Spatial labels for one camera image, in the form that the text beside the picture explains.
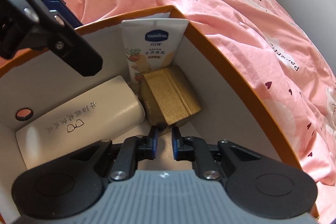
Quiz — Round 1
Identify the white glasses case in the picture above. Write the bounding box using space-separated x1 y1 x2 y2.
16 76 145 169

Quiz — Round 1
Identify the gold gift box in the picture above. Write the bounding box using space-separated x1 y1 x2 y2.
139 65 203 134

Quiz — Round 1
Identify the white Vaseline tube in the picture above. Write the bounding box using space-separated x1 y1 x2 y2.
121 18 189 93

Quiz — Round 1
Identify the orange cardboard box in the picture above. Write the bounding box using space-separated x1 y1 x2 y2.
1 6 317 223

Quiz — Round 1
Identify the pink bed duvet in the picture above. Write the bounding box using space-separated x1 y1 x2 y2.
65 0 335 223

